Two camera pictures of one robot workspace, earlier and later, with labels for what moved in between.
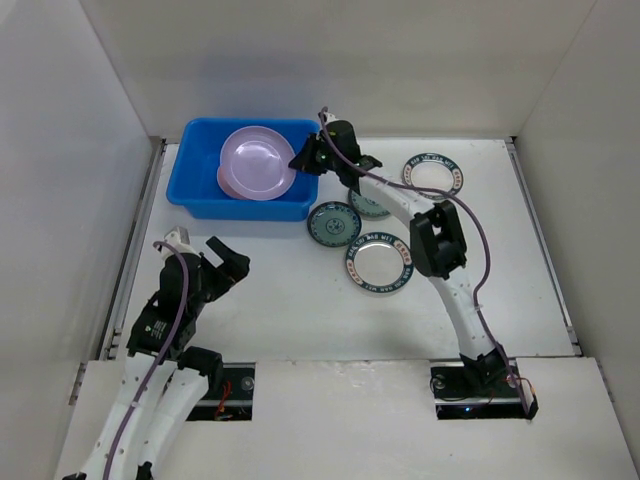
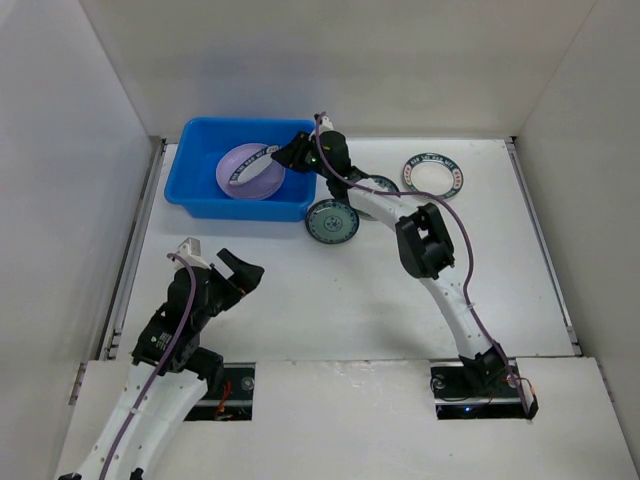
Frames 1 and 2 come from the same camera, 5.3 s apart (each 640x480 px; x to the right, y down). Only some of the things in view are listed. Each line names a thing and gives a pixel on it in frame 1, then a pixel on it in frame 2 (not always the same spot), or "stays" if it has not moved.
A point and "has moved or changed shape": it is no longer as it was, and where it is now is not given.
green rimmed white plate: (379, 262) → (254, 166)
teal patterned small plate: (333, 224) stays
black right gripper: (317, 155) → (302, 151)
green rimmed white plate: (434, 171) stays
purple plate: (255, 163) has moved or changed shape
